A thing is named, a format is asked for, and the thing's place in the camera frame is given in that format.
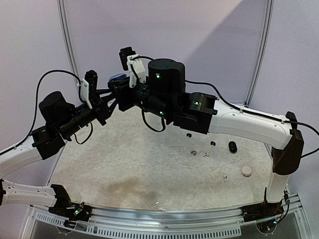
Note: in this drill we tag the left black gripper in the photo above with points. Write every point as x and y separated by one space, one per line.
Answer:
100 106

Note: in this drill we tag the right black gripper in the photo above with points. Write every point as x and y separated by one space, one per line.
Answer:
125 98

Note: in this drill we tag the blue earbud charging case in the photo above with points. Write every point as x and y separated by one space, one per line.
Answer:
116 78

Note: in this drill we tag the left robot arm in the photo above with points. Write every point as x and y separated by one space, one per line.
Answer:
62 120

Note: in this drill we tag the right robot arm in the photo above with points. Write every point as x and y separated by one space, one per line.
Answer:
159 88

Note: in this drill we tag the black earbud charging case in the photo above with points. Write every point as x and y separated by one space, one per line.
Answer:
232 147

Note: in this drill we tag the white round charging case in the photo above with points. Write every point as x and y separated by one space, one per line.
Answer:
246 171

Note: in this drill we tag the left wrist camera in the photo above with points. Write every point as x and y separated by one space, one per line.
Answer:
88 88

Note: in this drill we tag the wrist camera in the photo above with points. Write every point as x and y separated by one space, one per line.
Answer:
131 62
88 88

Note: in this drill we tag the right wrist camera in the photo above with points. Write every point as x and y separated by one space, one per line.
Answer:
131 62

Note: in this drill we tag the left aluminium frame post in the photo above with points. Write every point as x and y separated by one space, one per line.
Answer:
61 6

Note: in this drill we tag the aluminium frame post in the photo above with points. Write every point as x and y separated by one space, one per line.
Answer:
261 51
61 6

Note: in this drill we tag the aluminium front rail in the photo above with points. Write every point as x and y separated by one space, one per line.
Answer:
231 216

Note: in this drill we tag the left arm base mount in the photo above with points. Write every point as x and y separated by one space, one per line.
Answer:
72 211

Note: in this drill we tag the slotted white cable duct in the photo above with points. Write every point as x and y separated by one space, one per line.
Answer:
53 227

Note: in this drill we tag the right aluminium frame post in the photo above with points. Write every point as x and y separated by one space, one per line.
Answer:
261 51

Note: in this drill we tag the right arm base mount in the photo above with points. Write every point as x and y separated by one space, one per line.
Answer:
262 210

